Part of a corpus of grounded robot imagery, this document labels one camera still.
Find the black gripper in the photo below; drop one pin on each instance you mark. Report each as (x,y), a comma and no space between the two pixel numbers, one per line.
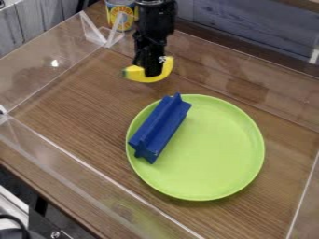
(155,24)

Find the yellow toy banana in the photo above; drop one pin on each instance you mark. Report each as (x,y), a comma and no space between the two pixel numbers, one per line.
(134,72)

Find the green round plate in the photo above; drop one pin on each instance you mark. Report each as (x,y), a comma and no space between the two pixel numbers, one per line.
(214,156)

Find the yellow labelled tin can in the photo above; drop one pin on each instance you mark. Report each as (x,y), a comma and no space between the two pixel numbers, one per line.
(121,14)

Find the blue cross-shaped block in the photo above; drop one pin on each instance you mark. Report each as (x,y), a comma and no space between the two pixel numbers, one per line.
(158,128)

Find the clear acrylic corner bracket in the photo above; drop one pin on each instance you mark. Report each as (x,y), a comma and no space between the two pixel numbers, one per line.
(103,36)

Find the clear acrylic enclosure wall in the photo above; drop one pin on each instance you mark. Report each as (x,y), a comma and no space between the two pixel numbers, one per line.
(110,209)

